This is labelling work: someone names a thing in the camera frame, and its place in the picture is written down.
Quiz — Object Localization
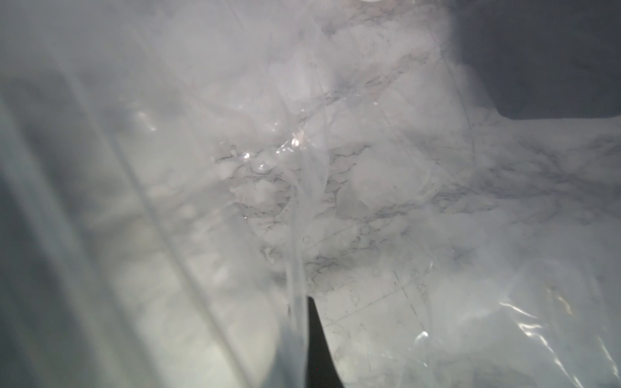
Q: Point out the black shirt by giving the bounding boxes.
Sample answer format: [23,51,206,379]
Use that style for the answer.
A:
[455,1,620,120]

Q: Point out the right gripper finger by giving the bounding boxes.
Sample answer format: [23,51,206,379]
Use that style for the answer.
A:
[306,297,344,388]

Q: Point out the clear vacuum bag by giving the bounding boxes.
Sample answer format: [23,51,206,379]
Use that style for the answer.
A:
[1,1,620,387]

